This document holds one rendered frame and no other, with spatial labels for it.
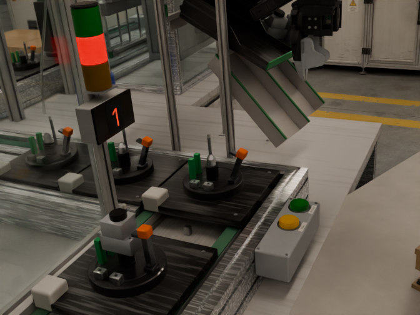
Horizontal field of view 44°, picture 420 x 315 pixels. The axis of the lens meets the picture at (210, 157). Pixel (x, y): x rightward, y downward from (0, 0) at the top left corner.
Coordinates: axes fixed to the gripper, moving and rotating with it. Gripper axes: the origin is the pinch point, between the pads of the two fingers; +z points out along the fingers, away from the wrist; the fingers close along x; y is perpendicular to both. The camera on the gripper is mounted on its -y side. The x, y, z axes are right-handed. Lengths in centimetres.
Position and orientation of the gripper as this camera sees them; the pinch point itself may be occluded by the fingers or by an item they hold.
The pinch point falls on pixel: (300, 74)
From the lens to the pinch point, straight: 107.8
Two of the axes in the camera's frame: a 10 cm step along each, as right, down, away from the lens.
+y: 8.9, 1.2, -4.3
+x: 4.4, -4.2, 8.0
